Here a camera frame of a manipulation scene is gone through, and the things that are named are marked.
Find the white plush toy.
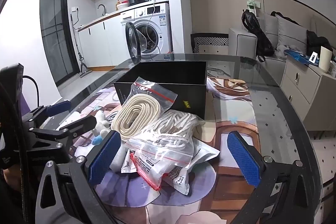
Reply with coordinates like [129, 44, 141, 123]
[92, 110, 110, 145]

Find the bagged white braided rope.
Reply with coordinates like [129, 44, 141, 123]
[126, 109, 206, 192]

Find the bagged cream rope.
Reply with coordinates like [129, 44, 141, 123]
[110, 76, 179, 140]

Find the white printed pouch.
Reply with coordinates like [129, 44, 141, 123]
[117, 134, 219, 196]

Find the person left hand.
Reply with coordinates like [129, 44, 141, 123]
[3, 165, 21, 191]

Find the anime print desk mat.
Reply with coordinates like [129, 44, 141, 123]
[56, 76, 261, 224]

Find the black glass door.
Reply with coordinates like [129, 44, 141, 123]
[39, 0, 79, 86]

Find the beige drawer cabinet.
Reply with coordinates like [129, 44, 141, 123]
[281, 56, 336, 131]

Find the kitchen faucet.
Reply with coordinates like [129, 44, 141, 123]
[97, 4, 106, 16]

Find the black cardboard box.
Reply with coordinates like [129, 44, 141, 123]
[114, 61, 207, 119]

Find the white washing machine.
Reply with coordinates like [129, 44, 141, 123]
[121, 2, 173, 59]

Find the black backpack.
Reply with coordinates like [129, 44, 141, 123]
[241, 10, 275, 63]

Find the grey sofa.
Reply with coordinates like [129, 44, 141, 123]
[228, 14, 335, 84]

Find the blue plastic bag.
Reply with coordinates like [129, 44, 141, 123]
[284, 50, 319, 67]

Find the cream paper cup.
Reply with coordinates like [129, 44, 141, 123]
[318, 47, 333, 72]

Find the grey sofa pillow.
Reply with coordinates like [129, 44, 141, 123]
[276, 15, 307, 59]

